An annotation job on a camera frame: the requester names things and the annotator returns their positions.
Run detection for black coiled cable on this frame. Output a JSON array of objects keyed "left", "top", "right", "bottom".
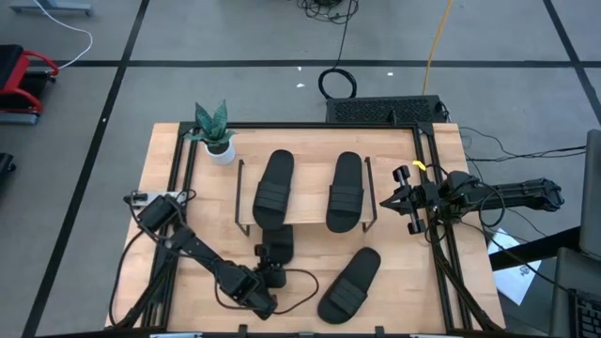
[{"left": 296, "top": 0, "right": 361, "bottom": 100}]

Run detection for red and black cart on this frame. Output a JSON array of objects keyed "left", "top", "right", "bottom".
[{"left": 0, "top": 43, "right": 61, "bottom": 127}]

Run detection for black keyboard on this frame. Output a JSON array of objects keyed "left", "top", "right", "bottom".
[{"left": 567, "top": 288, "right": 601, "bottom": 338}]

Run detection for black rubber slide sandal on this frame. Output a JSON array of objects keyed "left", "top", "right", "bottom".
[
  {"left": 260, "top": 223, "right": 296, "bottom": 265},
  {"left": 316, "top": 247, "right": 382, "bottom": 326},
  {"left": 252, "top": 148, "right": 296, "bottom": 231},
  {"left": 325, "top": 150, "right": 365, "bottom": 235}
]

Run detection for wooden shelf black metal frame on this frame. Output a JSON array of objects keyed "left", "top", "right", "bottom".
[{"left": 233, "top": 156, "right": 379, "bottom": 238}]

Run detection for black chair base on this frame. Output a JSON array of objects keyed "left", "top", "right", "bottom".
[{"left": 0, "top": 152, "right": 18, "bottom": 187}]

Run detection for black mesh computer case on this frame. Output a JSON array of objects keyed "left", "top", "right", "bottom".
[{"left": 325, "top": 95, "right": 448, "bottom": 126}]

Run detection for green plant in white pot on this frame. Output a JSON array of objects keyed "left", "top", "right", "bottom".
[{"left": 184, "top": 99, "right": 239, "bottom": 166}]

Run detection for black aluminium table frame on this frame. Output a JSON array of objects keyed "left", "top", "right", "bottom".
[{"left": 110, "top": 120, "right": 507, "bottom": 335}]

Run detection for grey metal furniture foot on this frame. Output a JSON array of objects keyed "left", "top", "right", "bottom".
[{"left": 8, "top": 0, "right": 94, "bottom": 18}]

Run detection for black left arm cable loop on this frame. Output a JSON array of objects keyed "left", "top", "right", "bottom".
[{"left": 213, "top": 267, "right": 321, "bottom": 316}]

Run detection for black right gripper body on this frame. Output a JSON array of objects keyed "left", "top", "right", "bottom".
[{"left": 393, "top": 163, "right": 447, "bottom": 237}]

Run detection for grey power strip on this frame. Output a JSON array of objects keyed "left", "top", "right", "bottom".
[{"left": 124, "top": 190, "right": 183, "bottom": 207}]

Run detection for white cable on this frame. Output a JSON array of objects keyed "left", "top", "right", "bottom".
[{"left": 30, "top": 0, "right": 94, "bottom": 70}]

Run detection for yellow cable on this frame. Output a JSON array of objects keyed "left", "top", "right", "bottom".
[{"left": 421, "top": 0, "right": 455, "bottom": 97}]

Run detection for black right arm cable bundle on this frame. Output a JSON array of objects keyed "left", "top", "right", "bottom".
[{"left": 422, "top": 161, "right": 509, "bottom": 246}]

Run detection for white paper sheet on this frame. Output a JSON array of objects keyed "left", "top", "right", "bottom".
[{"left": 487, "top": 227, "right": 545, "bottom": 307}]

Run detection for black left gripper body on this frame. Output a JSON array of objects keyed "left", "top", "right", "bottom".
[{"left": 255, "top": 262, "right": 289, "bottom": 290}]

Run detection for black left arm base cable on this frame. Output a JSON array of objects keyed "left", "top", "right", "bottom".
[{"left": 108, "top": 224, "right": 143, "bottom": 328}]

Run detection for thin black floor cables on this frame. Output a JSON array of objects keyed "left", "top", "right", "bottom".
[{"left": 457, "top": 126, "right": 588, "bottom": 163}]

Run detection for grey desk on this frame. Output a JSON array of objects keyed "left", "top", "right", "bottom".
[{"left": 548, "top": 129, "right": 601, "bottom": 338}]

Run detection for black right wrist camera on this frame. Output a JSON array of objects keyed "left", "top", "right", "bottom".
[{"left": 443, "top": 170, "right": 476, "bottom": 196}]

